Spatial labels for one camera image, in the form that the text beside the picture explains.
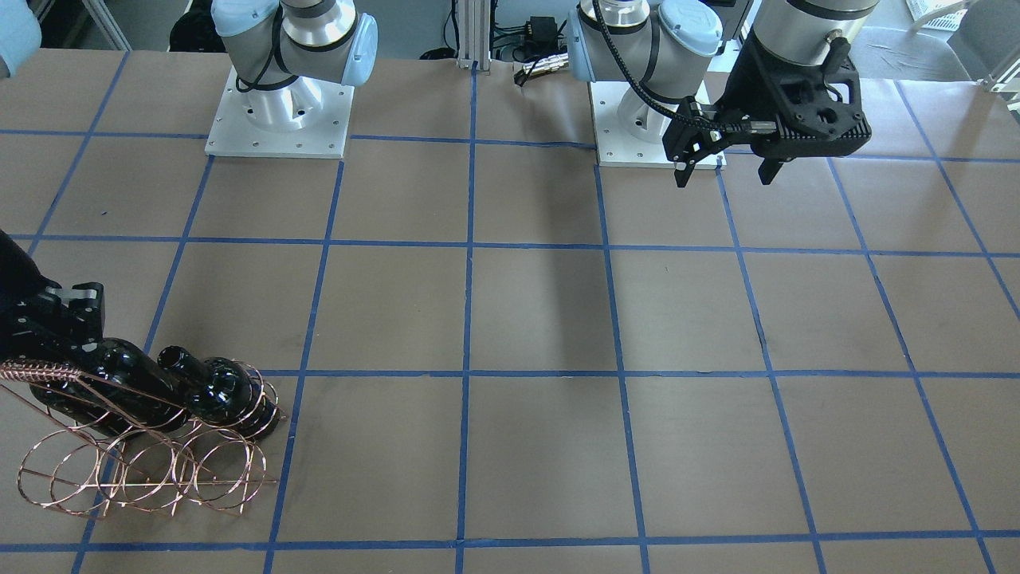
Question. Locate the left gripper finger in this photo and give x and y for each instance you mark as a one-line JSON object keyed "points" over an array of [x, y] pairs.
{"points": [[768, 170], [683, 170]]}

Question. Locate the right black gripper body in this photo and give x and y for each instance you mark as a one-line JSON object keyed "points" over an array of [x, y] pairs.
{"points": [[40, 317]]}

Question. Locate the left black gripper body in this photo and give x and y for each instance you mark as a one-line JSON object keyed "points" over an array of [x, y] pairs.
{"points": [[743, 89]]}

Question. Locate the black wine bottle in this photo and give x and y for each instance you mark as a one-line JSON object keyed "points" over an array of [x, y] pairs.
{"points": [[221, 393], [142, 389]]}

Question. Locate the black wine bottle in basket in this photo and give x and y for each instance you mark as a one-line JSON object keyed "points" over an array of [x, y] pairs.
{"points": [[221, 393]]}

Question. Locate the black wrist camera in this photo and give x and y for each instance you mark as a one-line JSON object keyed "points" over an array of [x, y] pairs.
{"points": [[817, 114]]}

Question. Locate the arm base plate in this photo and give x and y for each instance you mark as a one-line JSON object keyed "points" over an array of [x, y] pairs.
{"points": [[628, 132], [306, 120]]}

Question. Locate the copper wire wine basket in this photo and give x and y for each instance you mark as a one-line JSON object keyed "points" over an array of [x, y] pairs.
{"points": [[77, 471]]}

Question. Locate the aluminium frame post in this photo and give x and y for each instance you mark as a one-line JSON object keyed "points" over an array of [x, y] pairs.
{"points": [[474, 34]]}

